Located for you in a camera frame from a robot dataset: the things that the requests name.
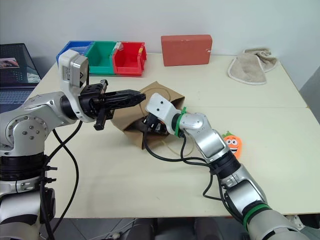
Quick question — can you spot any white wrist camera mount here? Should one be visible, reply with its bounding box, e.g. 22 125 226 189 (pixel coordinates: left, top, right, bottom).
145 92 181 133
57 49 90 123

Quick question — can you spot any red brick-shaped block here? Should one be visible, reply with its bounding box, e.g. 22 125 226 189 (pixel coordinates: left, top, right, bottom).
160 34 213 67

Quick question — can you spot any brown paper bag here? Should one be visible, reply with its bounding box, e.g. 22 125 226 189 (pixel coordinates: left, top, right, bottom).
111 80 195 161

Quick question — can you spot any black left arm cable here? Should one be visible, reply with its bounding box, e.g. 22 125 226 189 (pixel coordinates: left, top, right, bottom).
39 119 84 240

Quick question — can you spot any green plastic storage bin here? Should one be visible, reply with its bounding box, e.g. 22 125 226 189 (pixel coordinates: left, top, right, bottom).
86 40 121 76

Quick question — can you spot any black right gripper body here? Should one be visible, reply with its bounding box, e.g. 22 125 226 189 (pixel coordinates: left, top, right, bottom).
141 112 169 135

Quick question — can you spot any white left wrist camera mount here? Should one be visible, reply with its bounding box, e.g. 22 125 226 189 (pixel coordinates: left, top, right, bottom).
57 49 90 123

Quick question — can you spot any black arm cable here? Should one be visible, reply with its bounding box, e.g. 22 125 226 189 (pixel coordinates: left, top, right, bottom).
140 121 249 227
39 119 84 240

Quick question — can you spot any beige folded towel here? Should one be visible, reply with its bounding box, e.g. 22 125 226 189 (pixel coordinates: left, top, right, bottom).
227 46 279 86

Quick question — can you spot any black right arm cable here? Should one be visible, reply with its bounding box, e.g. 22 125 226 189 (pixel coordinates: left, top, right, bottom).
140 121 249 227

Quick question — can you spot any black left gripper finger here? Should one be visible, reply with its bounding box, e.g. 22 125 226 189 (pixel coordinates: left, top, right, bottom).
106 88 147 100
105 97 147 110

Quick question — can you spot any red plastic storage bin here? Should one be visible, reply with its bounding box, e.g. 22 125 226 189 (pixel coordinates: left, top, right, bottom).
112 41 148 77

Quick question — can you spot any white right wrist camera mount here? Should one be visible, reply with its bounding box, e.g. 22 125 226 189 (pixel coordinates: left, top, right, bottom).
145 92 181 133

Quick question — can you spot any blue plastic storage bin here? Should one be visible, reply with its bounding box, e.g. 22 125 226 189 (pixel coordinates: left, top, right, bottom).
55 40 94 64

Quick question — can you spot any green cable tie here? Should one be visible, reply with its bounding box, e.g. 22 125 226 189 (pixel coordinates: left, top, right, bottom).
173 106 188 137

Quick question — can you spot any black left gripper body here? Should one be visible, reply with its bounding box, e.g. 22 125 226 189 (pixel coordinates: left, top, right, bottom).
79 79 116 132

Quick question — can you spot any orange carrot plush toy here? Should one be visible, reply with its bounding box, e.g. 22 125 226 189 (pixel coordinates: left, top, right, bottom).
222 130 245 159

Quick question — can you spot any dark open laptop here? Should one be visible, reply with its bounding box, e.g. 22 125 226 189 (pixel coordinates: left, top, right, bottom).
0 42 41 116

